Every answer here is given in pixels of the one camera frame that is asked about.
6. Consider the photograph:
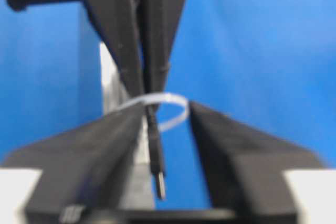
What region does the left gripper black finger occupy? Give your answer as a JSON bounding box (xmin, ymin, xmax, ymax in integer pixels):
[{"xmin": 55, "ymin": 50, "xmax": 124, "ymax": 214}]
[
  {"xmin": 189, "ymin": 101, "xmax": 325, "ymax": 223},
  {"xmin": 143, "ymin": 0, "xmax": 185, "ymax": 93}
]

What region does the black wire with plug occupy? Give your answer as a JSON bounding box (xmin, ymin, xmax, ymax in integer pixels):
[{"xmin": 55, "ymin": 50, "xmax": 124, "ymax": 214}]
[{"xmin": 145, "ymin": 102, "xmax": 167, "ymax": 200}]

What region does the aluminium extrusion frame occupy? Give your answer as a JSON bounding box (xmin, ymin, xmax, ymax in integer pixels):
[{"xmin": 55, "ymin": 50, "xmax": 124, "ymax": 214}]
[{"xmin": 99, "ymin": 42, "xmax": 155, "ymax": 210}]

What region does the white zip tie loop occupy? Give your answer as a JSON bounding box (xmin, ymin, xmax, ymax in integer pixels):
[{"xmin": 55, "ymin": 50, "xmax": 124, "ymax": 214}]
[{"xmin": 103, "ymin": 92, "xmax": 190, "ymax": 133}]

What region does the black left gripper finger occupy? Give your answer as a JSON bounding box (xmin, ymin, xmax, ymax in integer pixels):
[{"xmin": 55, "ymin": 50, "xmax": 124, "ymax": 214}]
[
  {"xmin": 0, "ymin": 102, "xmax": 148, "ymax": 224},
  {"xmin": 83, "ymin": 0, "xmax": 144, "ymax": 97}
]

